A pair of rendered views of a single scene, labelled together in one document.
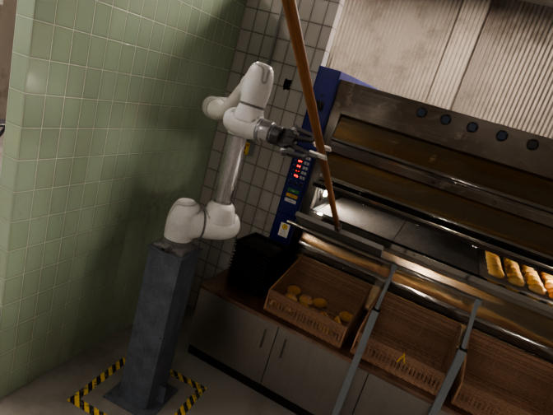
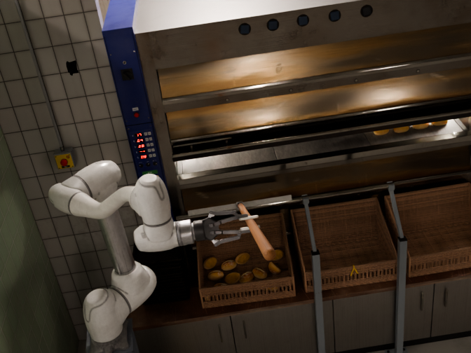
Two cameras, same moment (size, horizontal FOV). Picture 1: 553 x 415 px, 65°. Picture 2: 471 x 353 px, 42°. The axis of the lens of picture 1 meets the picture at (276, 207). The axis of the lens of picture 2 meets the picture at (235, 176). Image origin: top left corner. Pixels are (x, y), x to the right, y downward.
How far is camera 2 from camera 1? 1.25 m
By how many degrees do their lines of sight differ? 25
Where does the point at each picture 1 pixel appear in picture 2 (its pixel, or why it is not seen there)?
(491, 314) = (397, 174)
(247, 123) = (168, 241)
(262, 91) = (165, 206)
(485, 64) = not seen: outside the picture
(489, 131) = (320, 17)
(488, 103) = not seen: outside the picture
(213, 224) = (134, 295)
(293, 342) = (251, 319)
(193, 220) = (117, 309)
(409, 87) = not seen: outside the picture
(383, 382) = (348, 298)
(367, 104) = (181, 47)
